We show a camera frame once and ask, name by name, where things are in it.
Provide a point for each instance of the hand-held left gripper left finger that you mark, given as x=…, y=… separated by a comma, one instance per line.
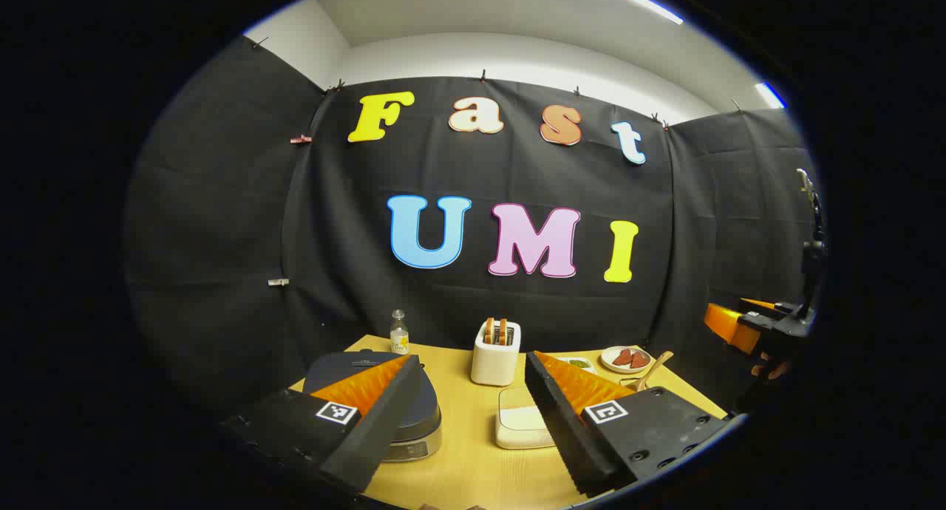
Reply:
x=384, y=421

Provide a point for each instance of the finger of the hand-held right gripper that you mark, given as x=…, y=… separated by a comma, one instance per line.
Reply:
x=760, y=304
x=732, y=325

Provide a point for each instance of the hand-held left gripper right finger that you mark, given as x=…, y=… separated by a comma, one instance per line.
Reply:
x=562, y=429

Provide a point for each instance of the clear box of white rice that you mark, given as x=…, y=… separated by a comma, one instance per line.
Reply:
x=521, y=421

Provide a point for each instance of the dark grey rice cooker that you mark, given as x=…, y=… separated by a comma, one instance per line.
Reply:
x=340, y=366

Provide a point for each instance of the wooden spoon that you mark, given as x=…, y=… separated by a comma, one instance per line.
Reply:
x=658, y=366

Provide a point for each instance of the white divided dish of beans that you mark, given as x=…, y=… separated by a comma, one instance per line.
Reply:
x=580, y=363

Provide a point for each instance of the white round plate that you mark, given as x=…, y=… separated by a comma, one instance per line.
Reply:
x=607, y=362

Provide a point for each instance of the small glass bottle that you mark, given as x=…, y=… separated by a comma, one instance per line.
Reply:
x=399, y=336

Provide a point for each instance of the white toaster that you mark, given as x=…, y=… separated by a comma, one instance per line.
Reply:
x=494, y=366

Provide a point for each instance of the red meat piece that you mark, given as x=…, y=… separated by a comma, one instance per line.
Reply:
x=622, y=358
x=640, y=360

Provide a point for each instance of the toasted bread slice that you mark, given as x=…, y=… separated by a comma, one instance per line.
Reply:
x=488, y=331
x=503, y=331

